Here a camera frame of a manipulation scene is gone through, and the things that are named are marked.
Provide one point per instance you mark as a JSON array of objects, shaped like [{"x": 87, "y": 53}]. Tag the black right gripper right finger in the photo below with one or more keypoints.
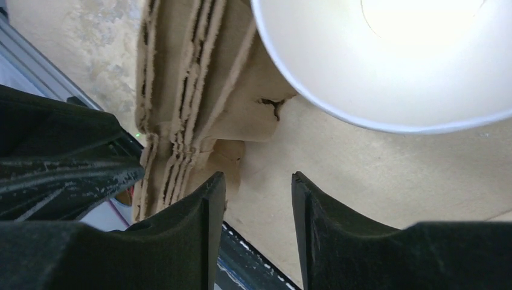
[{"x": 340, "y": 248}]

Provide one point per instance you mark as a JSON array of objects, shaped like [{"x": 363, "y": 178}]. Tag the brown pulp cup carrier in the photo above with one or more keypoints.
[{"x": 205, "y": 86}]

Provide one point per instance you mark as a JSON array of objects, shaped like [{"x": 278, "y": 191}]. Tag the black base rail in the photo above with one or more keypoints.
[{"x": 239, "y": 266}]

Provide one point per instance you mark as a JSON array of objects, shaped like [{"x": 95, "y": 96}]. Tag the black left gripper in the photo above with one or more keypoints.
[{"x": 56, "y": 161}]

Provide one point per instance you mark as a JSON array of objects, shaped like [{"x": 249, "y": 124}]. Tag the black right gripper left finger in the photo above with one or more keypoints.
[{"x": 176, "y": 248}]

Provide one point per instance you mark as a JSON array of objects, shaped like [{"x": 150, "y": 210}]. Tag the green paper coffee cup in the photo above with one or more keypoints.
[{"x": 404, "y": 67}]

